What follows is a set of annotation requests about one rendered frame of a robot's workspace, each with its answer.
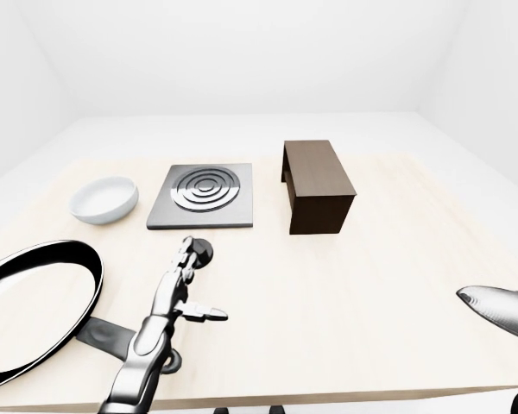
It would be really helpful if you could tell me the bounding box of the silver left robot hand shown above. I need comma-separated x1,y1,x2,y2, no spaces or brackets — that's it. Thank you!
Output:
148,235,230,324

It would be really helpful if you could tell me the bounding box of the round black stove knob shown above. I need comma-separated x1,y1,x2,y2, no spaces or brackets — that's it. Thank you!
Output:
188,237,216,273

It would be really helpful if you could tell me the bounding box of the flat dark stove plate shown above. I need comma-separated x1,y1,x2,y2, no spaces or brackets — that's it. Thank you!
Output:
146,162,255,231

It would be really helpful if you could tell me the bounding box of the black frying pan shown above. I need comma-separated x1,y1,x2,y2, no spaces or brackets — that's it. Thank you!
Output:
0,239,184,395

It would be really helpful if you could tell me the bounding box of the white ceramic bowl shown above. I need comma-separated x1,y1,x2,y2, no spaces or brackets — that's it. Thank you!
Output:
69,176,140,226

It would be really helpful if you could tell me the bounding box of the dark brown wooden box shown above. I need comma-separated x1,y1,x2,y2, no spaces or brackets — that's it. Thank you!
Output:
281,139,357,236

